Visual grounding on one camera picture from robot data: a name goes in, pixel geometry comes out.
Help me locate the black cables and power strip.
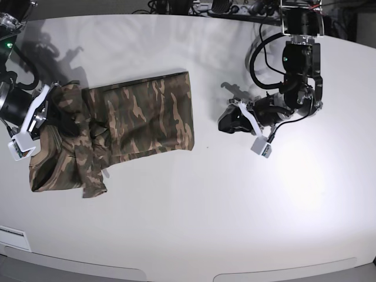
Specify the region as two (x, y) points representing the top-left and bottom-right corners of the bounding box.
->
(132, 0), (283, 24)

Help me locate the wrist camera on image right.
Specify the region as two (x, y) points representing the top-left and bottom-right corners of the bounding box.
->
(251, 136), (272, 158)

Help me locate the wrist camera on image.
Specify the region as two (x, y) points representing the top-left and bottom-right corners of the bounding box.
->
(8, 136), (36, 162)
(251, 136), (272, 158)

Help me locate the white label plate on table edge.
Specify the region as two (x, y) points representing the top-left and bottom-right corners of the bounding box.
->
(0, 226), (32, 252)

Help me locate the camouflage T-shirt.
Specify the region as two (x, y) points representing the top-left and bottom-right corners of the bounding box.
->
(29, 71), (194, 198)

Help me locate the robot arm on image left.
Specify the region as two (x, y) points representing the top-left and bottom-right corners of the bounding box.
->
(1, 1), (79, 140)

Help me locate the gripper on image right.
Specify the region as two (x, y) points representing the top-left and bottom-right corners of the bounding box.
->
(217, 98), (263, 137)

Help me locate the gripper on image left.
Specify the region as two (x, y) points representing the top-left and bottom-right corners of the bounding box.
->
(18, 82), (81, 137)

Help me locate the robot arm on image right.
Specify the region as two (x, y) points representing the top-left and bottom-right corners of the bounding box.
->
(218, 1), (324, 142)

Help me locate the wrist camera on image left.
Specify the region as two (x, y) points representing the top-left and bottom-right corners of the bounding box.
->
(8, 136), (36, 162)

